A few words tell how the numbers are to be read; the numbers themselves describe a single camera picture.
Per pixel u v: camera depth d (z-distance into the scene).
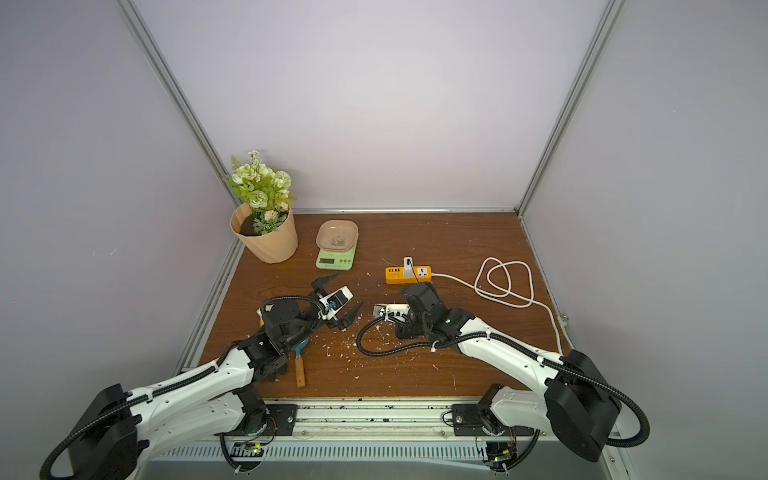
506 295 0.95
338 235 1.09
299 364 0.80
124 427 0.41
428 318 0.61
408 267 0.94
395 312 0.68
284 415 0.74
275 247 0.95
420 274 0.98
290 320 0.57
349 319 0.68
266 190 0.91
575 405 0.40
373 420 0.74
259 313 0.57
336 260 1.03
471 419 0.73
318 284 0.68
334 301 0.61
